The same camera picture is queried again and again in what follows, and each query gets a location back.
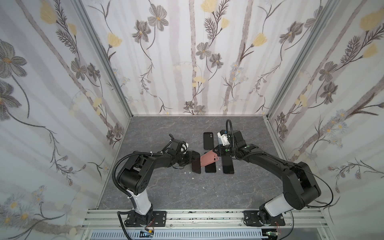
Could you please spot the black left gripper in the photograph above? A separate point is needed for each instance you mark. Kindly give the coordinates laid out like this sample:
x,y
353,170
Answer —
x,y
190,157

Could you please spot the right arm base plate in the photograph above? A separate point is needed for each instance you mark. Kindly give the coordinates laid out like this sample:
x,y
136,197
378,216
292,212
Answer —
x,y
262,219

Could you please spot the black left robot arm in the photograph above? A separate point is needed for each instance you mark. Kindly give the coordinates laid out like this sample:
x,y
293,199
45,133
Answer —
x,y
132,173

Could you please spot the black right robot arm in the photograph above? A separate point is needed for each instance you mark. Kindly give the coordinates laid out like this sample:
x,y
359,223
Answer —
x,y
299,185

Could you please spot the black phone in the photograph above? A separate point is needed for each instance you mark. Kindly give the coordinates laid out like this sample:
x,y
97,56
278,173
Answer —
x,y
211,168

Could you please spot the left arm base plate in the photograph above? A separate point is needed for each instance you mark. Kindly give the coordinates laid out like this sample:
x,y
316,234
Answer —
x,y
151,219

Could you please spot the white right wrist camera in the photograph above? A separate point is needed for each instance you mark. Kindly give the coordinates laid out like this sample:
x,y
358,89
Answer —
x,y
223,138

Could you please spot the aluminium front rail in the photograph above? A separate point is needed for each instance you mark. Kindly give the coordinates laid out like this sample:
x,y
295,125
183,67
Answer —
x,y
308,218

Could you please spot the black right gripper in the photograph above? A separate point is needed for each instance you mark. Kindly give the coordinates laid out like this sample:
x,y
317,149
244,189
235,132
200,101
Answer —
x,y
222,150

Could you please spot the white slotted cable duct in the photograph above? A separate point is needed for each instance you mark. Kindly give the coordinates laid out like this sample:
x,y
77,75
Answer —
x,y
198,234

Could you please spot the black phone case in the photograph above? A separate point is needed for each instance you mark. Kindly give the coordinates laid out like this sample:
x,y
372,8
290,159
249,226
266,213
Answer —
x,y
208,141

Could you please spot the pink phone case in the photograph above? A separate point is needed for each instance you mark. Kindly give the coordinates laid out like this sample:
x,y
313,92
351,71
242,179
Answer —
x,y
209,158

